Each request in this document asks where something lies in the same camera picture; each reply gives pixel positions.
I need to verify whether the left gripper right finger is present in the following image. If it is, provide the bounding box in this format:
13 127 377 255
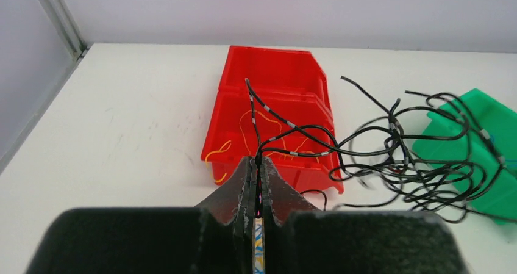
259 157 468 273

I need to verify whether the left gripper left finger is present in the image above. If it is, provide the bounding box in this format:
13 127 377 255
27 156 256 273

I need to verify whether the black cable tangle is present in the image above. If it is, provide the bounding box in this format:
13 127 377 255
244 76 517 225

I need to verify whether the red plastic bin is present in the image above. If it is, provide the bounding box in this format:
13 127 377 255
201 45 344 193

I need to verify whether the green plastic bin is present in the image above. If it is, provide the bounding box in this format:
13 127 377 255
407 88 516 224

